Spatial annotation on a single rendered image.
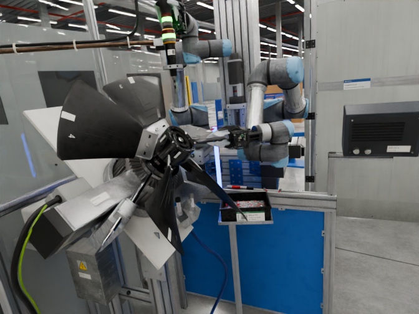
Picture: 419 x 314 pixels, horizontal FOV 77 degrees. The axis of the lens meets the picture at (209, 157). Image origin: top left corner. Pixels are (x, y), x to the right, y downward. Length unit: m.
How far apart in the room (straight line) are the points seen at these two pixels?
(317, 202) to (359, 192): 1.59
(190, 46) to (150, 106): 0.36
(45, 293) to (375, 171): 2.60
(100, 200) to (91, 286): 0.49
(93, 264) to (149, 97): 0.64
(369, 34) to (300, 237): 1.82
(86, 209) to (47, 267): 0.83
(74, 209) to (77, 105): 0.27
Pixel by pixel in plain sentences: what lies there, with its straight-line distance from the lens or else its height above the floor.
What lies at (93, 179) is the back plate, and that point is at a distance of 0.98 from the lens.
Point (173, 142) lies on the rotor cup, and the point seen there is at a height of 1.22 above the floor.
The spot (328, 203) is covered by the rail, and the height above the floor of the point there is 0.82.
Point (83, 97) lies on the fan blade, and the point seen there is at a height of 1.39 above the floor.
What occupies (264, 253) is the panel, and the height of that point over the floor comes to 0.50.
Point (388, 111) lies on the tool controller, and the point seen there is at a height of 1.23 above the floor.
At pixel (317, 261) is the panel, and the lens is 1.51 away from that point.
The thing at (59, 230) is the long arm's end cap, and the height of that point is 1.10.
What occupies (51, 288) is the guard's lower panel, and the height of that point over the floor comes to 0.52.
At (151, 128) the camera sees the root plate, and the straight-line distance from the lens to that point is 0.97.
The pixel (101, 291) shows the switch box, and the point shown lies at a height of 0.69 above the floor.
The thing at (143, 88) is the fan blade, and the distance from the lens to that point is 1.07.
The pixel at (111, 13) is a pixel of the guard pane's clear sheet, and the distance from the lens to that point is 1.96.
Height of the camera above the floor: 1.38
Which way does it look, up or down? 15 degrees down
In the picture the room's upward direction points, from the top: 6 degrees counter-clockwise
